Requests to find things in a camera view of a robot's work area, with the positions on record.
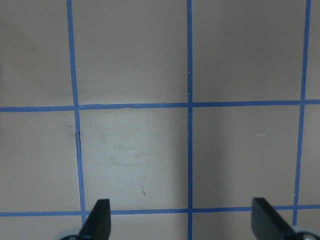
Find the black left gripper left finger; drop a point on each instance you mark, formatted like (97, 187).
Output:
(98, 224)

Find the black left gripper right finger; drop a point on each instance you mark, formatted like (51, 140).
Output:
(266, 223)

